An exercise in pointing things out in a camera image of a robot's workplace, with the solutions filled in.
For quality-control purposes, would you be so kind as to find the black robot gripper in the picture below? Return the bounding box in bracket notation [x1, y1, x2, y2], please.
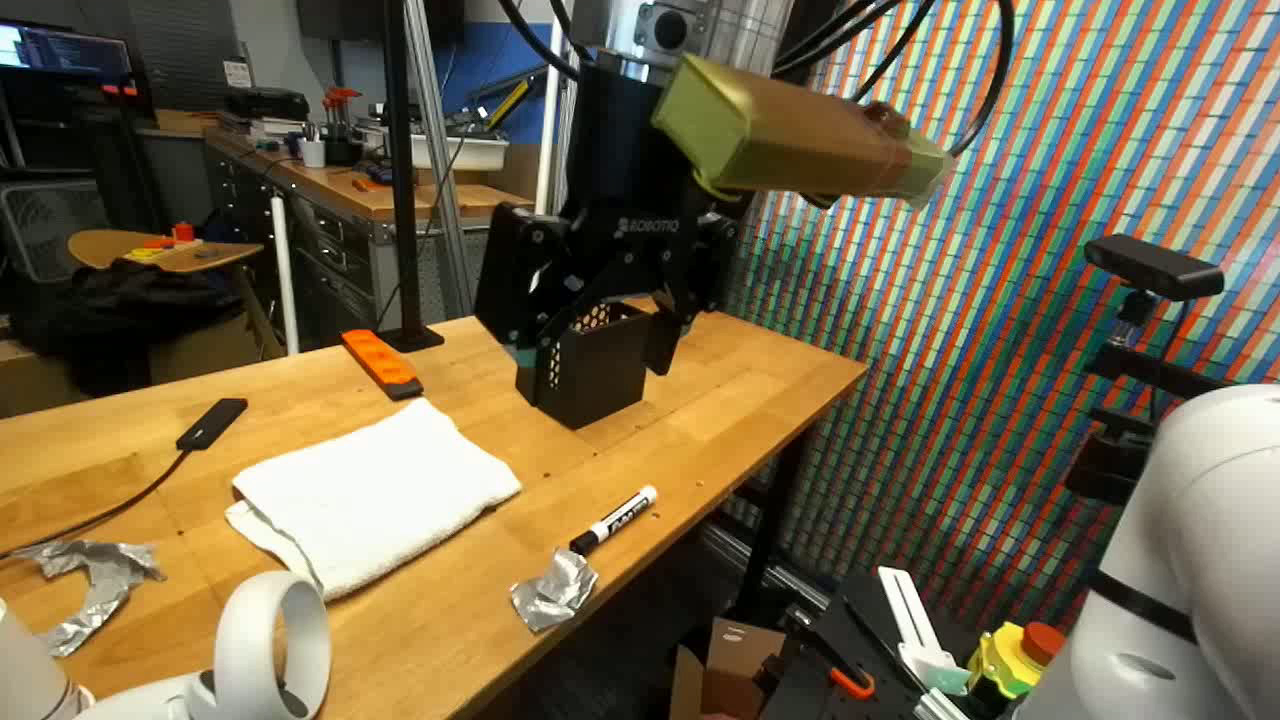
[477, 63, 741, 389]

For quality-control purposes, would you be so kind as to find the black perforated box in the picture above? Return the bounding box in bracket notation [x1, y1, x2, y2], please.
[514, 304, 649, 427]

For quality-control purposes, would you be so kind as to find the white towel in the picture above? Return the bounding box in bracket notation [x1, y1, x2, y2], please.
[222, 398, 519, 600]

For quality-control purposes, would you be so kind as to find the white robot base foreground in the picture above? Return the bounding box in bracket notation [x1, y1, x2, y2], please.
[1010, 385, 1280, 720]

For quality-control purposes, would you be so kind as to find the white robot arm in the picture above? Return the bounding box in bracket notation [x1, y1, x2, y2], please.
[477, 0, 741, 405]

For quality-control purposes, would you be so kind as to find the cardboard box on floor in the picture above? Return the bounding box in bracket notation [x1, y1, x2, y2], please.
[666, 616, 783, 720]

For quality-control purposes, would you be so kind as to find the black vertical pole stand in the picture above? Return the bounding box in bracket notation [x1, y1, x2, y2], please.
[382, 0, 434, 353]

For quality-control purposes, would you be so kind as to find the black and white marker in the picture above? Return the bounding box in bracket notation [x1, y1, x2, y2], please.
[569, 483, 656, 556]

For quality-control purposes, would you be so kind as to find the orange and black block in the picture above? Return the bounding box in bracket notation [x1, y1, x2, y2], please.
[345, 326, 421, 398]

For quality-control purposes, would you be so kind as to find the wooden workbench in background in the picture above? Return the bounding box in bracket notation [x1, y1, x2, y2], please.
[148, 113, 510, 347]

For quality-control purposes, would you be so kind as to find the round wooden stool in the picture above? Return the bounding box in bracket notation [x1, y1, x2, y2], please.
[69, 229, 257, 275]

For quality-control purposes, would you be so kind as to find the yellow red emergency stop button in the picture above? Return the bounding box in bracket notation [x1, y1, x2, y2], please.
[968, 619, 1063, 699]

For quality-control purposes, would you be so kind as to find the large crumpled silver foil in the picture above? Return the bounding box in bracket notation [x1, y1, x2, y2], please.
[14, 535, 160, 660]

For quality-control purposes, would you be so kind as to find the computer monitor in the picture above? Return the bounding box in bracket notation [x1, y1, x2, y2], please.
[0, 23, 131, 78]

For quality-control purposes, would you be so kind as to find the yellow-green wrist camera box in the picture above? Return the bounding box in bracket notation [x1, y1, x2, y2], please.
[650, 54, 950, 205]

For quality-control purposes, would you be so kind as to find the black clamp orange handle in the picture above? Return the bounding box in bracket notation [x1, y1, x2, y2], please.
[788, 616, 874, 705]

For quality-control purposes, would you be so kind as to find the black camera on tripod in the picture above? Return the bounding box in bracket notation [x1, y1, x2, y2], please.
[1063, 233, 1225, 505]

